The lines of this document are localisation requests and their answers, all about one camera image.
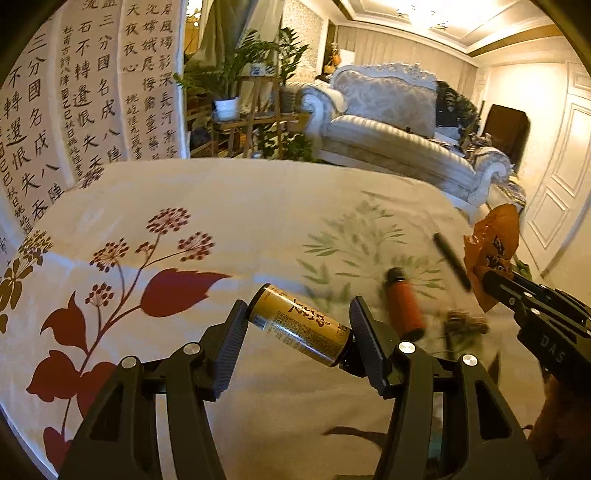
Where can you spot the small dark brown scrap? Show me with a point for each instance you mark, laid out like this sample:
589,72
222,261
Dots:
466,323

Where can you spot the wooden plant stand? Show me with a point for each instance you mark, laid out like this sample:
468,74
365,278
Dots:
254,120

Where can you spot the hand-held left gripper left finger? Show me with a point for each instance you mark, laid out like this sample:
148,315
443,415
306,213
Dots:
231,346

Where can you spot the ornate white sofa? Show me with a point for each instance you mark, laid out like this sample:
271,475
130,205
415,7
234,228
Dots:
397,138

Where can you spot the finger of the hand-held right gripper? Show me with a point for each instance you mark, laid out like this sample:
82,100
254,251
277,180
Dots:
517,288

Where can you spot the potted plant in white pot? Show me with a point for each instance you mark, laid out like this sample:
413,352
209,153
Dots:
228,87

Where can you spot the beige window curtains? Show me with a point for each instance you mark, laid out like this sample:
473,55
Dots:
406,50

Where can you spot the black pen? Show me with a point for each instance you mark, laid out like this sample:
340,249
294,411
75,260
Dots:
452,261

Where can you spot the green drape curtain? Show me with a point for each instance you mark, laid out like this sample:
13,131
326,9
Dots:
231,23

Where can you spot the tall green potted plant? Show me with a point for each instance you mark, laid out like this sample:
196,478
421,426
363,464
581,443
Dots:
292,55

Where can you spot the person's right forearm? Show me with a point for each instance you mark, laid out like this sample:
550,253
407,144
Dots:
558,424

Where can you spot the orange wrapper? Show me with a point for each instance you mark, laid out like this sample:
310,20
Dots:
491,240

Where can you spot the orange cylinder with black cap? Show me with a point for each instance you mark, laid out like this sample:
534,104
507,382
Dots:
405,307

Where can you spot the white panelled door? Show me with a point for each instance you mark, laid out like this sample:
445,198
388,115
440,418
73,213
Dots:
561,184

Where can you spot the floral print tablecloth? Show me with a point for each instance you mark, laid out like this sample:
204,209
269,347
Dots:
258,221

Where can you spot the dark brown cabinet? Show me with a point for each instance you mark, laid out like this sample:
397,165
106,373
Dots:
508,134

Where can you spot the gold drink can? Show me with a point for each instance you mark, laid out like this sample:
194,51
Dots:
300,325

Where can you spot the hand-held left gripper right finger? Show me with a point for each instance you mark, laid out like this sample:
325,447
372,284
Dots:
369,346

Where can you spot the calligraphy wall scroll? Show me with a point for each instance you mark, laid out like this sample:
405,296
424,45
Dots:
83,101

